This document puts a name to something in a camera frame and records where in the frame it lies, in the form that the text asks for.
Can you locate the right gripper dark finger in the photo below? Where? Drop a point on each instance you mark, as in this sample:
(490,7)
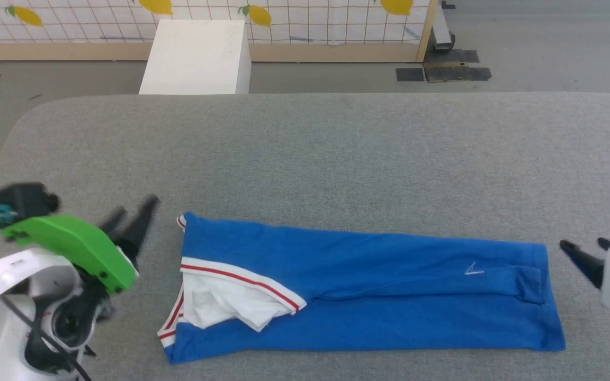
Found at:
(588,262)
(605,244)

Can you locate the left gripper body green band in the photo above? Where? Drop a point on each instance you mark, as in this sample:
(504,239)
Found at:
(72,241)

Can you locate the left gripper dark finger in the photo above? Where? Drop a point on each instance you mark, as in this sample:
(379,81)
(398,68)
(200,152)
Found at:
(113,221)
(138,227)

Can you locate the blue white T-shirt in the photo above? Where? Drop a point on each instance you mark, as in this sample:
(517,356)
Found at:
(389,296)

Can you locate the white rectangular box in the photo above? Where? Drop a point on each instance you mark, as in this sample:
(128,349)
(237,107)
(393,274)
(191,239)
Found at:
(199,58)

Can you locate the lemon print grid panel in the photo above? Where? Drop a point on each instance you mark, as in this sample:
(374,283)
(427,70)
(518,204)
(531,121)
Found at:
(98,21)

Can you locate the large black floor tape patch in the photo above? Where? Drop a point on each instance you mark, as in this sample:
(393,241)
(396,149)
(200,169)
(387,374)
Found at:
(458,69)

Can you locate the grey metal stand foot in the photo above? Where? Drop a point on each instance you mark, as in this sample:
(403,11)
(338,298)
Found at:
(441,34)

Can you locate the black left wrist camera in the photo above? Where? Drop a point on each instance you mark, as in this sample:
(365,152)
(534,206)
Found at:
(24,198)

